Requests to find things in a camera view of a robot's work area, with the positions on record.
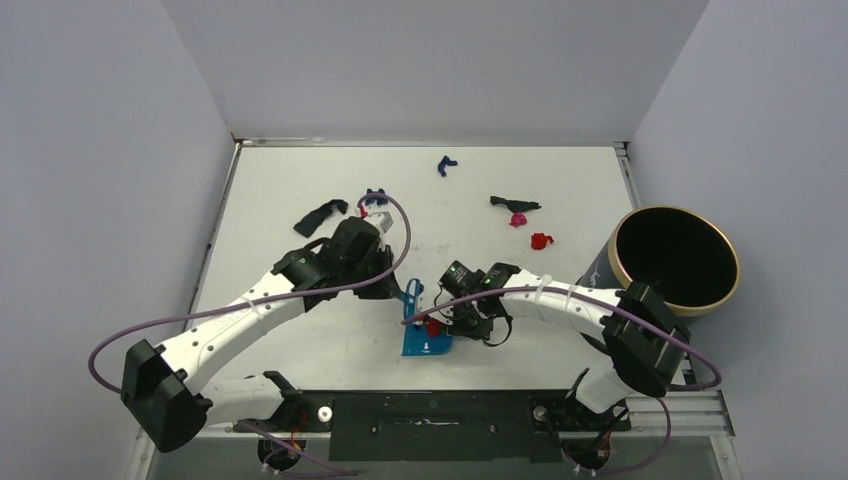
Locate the black paper scrap strip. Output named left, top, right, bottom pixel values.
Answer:
left=293, top=199, right=349, bottom=238

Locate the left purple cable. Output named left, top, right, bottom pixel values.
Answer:
left=87, top=192, right=413, bottom=478

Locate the far dark blue scrap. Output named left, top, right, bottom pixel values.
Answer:
left=437, top=155, right=458, bottom=178

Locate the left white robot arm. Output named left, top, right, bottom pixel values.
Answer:
left=120, top=212, right=400, bottom=453

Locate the blue plastic dustpan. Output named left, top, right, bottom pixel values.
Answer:
left=401, top=277, right=453, bottom=357

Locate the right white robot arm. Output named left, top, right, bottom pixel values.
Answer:
left=438, top=261, right=689, bottom=429

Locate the dark blue paper scrap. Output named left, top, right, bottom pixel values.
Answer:
left=363, top=188, right=388, bottom=205

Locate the small pink scrap right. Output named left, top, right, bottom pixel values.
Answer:
left=509, top=212, right=527, bottom=228

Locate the black paper scrap right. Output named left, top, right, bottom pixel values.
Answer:
left=489, top=196, right=542, bottom=214

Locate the red paper scrap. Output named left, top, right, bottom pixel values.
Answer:
left=424, top=318, right=445, bottom=338

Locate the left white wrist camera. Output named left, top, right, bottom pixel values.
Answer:
left=366, top=212, right=394, bottom=235

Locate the red scrap right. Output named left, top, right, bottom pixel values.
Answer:
left=531, top=232, right=555, bottom=251

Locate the black gold-rimmed waste bin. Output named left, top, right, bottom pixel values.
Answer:
left=576, top=205, right=740, bottom=328

